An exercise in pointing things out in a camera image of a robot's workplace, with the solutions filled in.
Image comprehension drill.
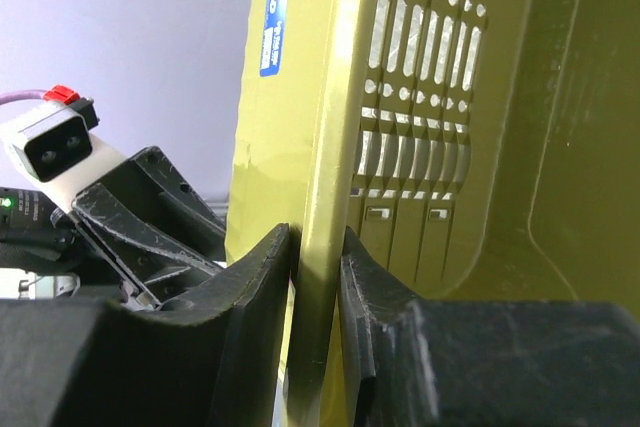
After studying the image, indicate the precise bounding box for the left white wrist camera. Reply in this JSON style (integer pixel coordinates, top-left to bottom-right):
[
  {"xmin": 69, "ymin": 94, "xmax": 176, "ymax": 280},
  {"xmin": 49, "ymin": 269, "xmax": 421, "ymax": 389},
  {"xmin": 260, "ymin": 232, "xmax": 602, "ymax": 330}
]
[{"xmin": 1, "ymin": 84, "xmax": 126, "ymax": 213}]

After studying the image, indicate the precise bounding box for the olive green rectangular basket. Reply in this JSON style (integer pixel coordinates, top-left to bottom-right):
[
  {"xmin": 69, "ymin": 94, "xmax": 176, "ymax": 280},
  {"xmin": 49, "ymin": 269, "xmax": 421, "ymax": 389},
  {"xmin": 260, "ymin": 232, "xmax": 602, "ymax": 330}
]
[{"xmin": 226, "ymin": 0, "xmax": 639, "ymax": 426}]

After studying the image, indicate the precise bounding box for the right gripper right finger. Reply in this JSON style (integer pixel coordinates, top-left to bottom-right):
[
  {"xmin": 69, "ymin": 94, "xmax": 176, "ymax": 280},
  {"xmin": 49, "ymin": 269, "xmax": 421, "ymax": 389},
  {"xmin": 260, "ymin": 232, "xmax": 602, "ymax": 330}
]
[{"xmin": 338, "ymin": 229, "xmax": 425, "ymax": 426}]

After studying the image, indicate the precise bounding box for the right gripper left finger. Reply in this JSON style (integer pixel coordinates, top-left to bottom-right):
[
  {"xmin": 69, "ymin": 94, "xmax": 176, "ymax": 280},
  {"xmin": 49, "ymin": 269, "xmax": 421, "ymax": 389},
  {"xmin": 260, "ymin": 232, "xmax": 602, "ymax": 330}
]
[{"xmin": 107, "ymin": 224, "xmax": 291, "ymax": 426}]

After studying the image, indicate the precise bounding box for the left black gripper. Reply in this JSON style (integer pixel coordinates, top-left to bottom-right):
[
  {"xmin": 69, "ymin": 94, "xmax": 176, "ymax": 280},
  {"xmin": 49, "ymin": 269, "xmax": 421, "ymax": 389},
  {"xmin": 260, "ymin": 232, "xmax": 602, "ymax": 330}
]
[{"xmin": 68, "ymin": 147, "xmax": 225, "ymax": 310}]

